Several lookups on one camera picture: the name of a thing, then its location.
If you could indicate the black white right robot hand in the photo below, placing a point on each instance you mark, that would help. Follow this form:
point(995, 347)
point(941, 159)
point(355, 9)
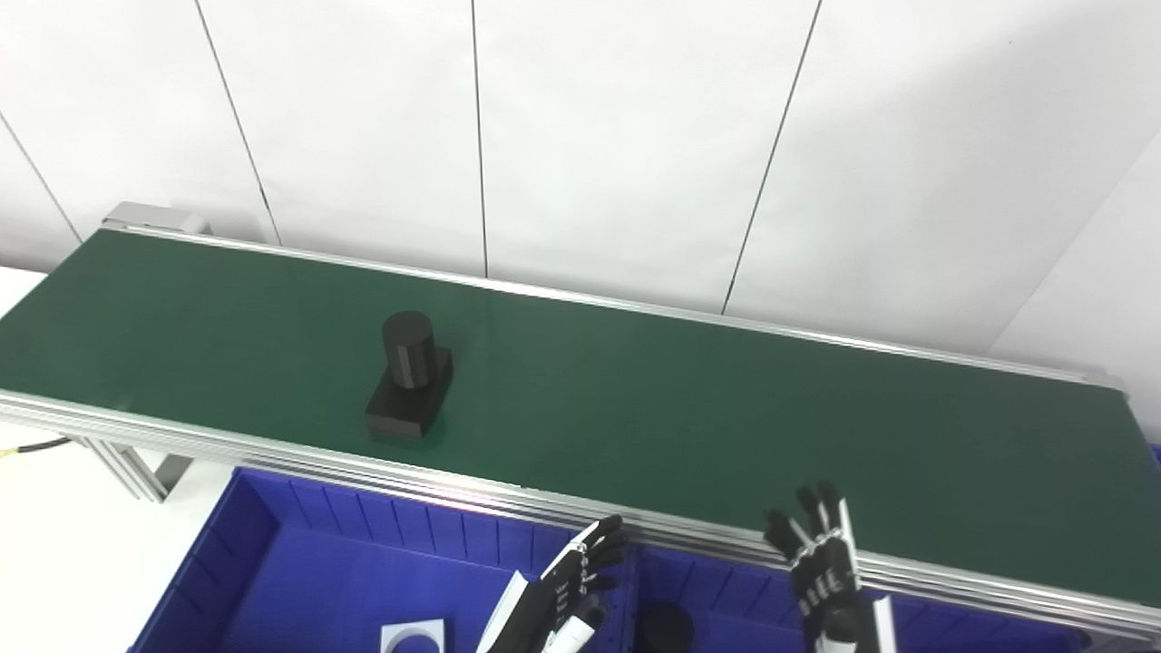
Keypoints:
point(834, 608)

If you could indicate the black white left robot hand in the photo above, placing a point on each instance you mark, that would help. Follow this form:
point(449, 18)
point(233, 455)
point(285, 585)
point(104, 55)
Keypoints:
point(535, 617)

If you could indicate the black cylinder block part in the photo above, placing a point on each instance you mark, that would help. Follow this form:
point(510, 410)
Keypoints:
point(664, 630)
point(408, 381)

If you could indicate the white square part with hole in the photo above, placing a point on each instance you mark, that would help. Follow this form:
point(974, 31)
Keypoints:
point(390, 635)

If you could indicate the green conveyor belt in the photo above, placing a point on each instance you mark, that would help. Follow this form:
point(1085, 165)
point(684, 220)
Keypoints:
point(272, 453)
point(680, 417)

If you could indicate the aluminium conveyor leg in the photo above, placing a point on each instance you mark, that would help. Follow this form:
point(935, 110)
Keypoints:
point(136, 467)

